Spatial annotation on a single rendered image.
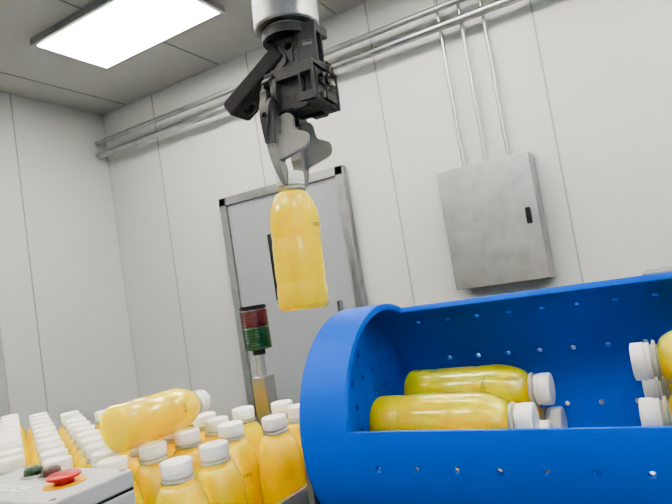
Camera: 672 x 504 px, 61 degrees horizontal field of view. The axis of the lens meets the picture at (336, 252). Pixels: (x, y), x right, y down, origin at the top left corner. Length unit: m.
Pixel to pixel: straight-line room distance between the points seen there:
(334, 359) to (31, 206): 5.07
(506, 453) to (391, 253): 3.75
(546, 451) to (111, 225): 5.70
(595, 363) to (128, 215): 5.46
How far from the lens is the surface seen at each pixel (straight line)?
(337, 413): 0.65
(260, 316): 1.30
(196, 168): 5.40
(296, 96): 0.78
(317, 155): 0.81
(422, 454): 0.62
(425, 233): 4.19
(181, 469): 0.77
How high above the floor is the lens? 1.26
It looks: 4 degrees up
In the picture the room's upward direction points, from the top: 9 degrees counter-clockwise
